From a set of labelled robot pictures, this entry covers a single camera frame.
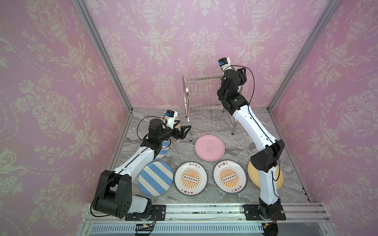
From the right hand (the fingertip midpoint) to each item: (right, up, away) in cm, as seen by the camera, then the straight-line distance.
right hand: (243, 71), depth 72 cm
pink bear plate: (-13, -42, +25) cm, 51 cm away
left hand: (-29, -27, +8) cm, 40 cm away
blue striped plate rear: (-44, -45, +24) cm, 68 cm away
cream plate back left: (-33, -27, +11) cm, 44 cm away
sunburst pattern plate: (-26, -58, +13) cm, 65 cm away
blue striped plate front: (-47, -58, +14) cm, 76 cm away
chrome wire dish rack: (-15, -16, +49) cm, 53 cm away
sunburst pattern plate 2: (-3, -57, +13) cm, 59 cm away
